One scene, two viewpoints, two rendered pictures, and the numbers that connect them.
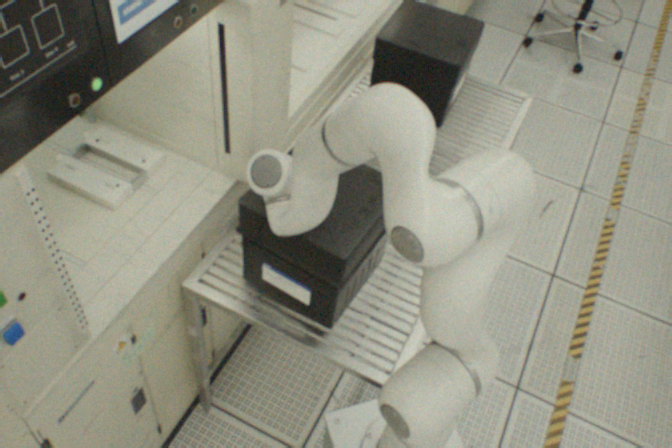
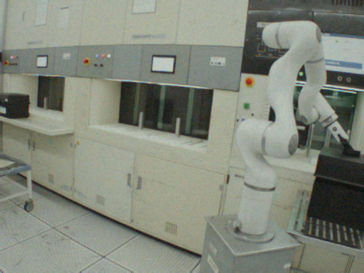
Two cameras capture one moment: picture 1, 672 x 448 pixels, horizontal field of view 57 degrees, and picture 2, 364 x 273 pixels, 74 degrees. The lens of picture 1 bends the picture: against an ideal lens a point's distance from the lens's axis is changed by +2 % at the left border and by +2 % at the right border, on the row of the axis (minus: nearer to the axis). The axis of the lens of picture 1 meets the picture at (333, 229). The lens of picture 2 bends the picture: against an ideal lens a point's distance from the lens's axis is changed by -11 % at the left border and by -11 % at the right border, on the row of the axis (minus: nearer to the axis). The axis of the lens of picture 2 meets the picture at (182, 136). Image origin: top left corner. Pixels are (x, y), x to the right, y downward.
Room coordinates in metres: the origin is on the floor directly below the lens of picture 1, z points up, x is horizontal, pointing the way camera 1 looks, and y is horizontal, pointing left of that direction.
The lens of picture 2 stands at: (0.33, -1.18, 1.26)
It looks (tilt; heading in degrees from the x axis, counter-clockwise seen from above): 10 degrees down; 97
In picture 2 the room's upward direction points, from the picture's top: 6 degrees clockwise
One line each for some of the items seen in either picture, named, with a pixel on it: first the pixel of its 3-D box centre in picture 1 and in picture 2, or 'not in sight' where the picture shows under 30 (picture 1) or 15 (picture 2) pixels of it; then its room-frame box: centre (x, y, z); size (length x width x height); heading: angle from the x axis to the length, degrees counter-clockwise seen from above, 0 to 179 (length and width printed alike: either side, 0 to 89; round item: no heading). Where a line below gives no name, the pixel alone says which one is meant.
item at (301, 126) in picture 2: not in sight; (295, 127); (0.97, 1.00, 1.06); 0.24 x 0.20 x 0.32; 161
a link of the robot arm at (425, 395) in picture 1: (422, 405); (257, 151); (0.49, -0.20, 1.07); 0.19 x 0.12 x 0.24; 138
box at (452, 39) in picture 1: (423, 63); not in sight; (1.80, -0.22, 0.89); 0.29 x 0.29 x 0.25; 72
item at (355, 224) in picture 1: (322, 202); (349, 163); (0.98, 0.04, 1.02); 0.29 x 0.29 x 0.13; 65
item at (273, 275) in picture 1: (316, 248); (340, 197); (0.98, 0.04, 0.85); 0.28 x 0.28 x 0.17; 65
